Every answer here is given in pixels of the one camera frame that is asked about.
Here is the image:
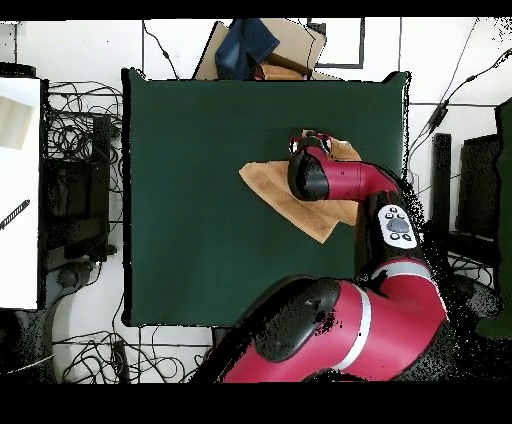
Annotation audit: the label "orange terry towel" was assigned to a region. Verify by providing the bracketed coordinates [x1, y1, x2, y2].
[238, 128, 363, 245]

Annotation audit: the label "black flat panel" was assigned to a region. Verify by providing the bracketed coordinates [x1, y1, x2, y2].
[454, 133, 504, 243]

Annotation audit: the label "orange cloth in box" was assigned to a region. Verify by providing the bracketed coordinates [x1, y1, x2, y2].
[253, 61, 309, 82]

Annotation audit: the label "dark brown cloth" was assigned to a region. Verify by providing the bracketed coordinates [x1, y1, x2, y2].
[261, 51, 314, 78]

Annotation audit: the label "dark green table cloth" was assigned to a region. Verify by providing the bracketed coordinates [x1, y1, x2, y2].
[121, 67, 411, 328]

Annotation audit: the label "brown cardboard box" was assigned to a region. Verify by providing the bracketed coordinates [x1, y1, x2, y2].
[192, 17, 341, 82]

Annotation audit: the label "blue denim jeans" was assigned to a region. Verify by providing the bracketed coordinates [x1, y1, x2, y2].
[214, 17, 281, 81]

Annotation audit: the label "black upright bar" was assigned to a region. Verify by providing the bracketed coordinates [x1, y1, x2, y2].
[429, 132, 453, 276]

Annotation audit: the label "dark green draped cloth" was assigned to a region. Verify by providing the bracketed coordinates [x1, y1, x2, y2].
[475, 96, 512, 340]

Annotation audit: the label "black equipment rack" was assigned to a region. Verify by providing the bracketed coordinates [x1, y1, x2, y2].
[41, 114, 114, 273]

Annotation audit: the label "grey chair base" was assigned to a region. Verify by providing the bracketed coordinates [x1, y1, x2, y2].
[455, 273, 504, 321]

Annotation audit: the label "black power strip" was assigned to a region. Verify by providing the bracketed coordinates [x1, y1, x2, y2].
[110, 338, 132, 384]

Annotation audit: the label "beige box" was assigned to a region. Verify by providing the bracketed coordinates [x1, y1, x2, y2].
[0, 95, 35, 151]

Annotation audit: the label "black striped stick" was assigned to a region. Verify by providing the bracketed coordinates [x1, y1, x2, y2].
[0, 198, 32, 231]

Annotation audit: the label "black low box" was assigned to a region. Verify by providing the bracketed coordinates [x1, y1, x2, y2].
[0, 60, 38, 79]

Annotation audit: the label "white side table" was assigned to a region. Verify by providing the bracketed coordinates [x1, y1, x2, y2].
[0, 76, 43, 311]

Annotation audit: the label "black rectangular floor frame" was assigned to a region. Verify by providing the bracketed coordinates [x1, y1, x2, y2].
[306, 17, 366, 70]

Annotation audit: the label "black cable with adapter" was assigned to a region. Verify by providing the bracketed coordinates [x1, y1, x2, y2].
[405, 46, 512, 169]

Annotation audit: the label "black floor cable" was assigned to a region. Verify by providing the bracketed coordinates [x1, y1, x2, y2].
[141, 19, 180, 80]

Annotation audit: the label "tangle of black cables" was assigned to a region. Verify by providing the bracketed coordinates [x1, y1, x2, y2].
[51, 325, 213, 383]
[44, 79, 125, 193]

